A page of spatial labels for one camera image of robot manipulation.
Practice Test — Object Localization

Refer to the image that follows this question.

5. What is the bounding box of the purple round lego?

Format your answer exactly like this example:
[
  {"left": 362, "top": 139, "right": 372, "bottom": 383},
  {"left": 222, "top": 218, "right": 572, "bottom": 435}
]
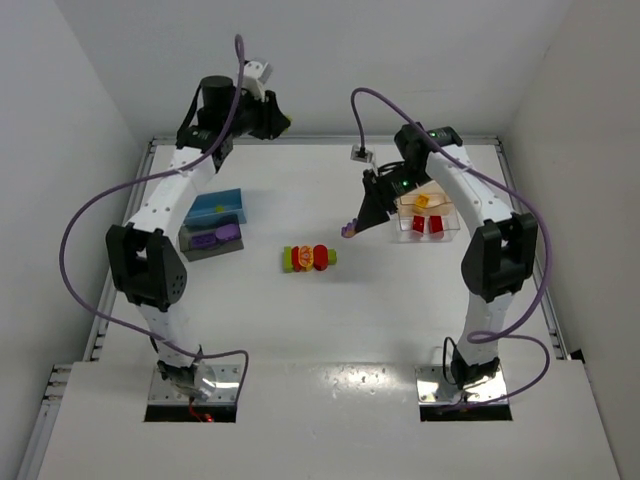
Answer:
[{"left": 190, "top": 224, "right": 241, "bottom": 250}]

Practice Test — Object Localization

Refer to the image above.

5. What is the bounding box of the metal base plate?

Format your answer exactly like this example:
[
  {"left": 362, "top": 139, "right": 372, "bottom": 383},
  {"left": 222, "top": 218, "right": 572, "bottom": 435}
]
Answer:
[
  {"left": 415, "top": 364, "right": 509, "bottom": 408},
  {"left": 147, "top": 364, "right": 242, "bottom": 407}
]

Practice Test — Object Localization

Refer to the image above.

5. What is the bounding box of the purple cable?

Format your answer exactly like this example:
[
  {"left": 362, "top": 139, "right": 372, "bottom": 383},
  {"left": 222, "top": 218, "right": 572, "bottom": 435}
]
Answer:
[
  {"left": 350, "top": 87, "right": 552, "bottom": 414},
  {"left": 59, "top": 33, "right": 250, "bottom": 396}
]

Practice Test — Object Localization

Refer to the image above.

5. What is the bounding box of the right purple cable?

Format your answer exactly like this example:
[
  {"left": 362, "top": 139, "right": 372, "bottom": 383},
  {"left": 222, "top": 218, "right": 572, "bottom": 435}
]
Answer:
[{"left": 350, "top": 87, "right": 552, "bottom": 414}]

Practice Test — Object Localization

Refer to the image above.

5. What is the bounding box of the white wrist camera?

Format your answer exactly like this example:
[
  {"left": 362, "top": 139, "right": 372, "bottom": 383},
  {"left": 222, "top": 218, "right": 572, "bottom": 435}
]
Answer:
[
  {"left": 241, "top": 58, "right": 273, "bottom": 102},
  {"left": 350, "top": 145, "right": 375, "bottom": 164}
]

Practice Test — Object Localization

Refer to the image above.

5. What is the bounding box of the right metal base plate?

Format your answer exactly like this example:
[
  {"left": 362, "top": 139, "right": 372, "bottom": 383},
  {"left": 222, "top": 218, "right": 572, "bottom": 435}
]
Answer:
[{"left": 415, "top": 364, "right": 509, "bottom": 408}]

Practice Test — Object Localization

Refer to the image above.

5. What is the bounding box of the orange translucent bin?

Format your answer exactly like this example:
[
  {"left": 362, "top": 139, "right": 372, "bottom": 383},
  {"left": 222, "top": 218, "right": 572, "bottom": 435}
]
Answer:
[{"left": 397, "top": 192, "right": 454, "bottom": 216}]

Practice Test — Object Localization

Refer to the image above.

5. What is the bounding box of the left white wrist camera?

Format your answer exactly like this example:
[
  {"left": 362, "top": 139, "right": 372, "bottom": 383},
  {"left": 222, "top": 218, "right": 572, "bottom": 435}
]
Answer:
[{"left": 241, "top": 58, "right": 273, "bottom": 102}]

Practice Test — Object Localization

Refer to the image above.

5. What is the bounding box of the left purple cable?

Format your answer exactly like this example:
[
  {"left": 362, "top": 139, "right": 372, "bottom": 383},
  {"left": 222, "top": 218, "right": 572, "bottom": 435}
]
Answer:
[{"left": 59, "top": 33, "right": 250, "bottom": 396}]

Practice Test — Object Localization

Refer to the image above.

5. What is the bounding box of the red lego brick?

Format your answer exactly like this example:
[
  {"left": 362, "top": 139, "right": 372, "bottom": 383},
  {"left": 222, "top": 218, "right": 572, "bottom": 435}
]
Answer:
[
  {"left": 411, "top": 215, "right": 426, "bottom": 235},
  {"left": 428, "top": 215, "right": 445, "bottom": 237}
]

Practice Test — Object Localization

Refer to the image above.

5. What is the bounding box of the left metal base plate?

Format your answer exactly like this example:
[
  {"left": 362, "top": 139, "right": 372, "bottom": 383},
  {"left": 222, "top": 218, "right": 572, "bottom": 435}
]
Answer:
[{"left": 147, "top": 364, "right": 242, "bottom": 407}]

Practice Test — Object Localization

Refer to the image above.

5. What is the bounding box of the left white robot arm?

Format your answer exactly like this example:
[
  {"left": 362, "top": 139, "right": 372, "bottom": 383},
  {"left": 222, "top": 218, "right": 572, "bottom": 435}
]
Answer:
[{"left": 106, "top": 62, "right": 290, "bottom": 397}]

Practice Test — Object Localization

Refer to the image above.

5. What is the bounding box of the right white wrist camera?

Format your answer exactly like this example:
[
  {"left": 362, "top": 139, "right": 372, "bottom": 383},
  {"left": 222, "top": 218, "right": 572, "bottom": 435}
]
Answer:
[{"left": 350, "top": 145, "right": 375, "bottom": 164}]

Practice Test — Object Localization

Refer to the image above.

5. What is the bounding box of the blue plastic bin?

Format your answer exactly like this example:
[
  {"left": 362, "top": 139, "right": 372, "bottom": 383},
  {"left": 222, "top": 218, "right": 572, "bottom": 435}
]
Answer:
[{"left": 183, "top": 188, "right": 247, "bottom": 227}]

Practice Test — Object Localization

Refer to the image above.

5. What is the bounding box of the green red orange lego stack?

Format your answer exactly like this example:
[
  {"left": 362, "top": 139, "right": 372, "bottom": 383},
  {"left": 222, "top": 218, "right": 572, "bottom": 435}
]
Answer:
[{"left": 282, "top": 244, "right": 337, "bottom": 273}]

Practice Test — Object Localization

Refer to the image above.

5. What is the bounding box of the yellow lego brick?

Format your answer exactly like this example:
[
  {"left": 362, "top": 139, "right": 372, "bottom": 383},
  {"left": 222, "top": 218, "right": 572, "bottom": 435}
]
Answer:
[{"left": 414, "top": 194, "right": 430, "bottom": 209}]

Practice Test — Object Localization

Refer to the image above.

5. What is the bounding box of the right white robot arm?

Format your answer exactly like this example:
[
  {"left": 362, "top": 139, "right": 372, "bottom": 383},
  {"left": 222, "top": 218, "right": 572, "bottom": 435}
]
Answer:
[{"left": 343, "top": 124, "right": 538, "bottom": 388}]

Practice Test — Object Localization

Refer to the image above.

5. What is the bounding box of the clear plastic bin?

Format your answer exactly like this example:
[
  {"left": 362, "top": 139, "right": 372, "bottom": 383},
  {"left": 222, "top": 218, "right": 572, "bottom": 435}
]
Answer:
[{"left": 396, "top": 212, "right": 460, "bottom": 243}]

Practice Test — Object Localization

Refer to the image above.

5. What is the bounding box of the grey plastic bin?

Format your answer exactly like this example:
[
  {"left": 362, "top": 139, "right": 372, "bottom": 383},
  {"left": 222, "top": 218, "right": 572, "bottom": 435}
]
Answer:
[{"left": 178, "top": 224, "right": 244, "bottom": 262}]

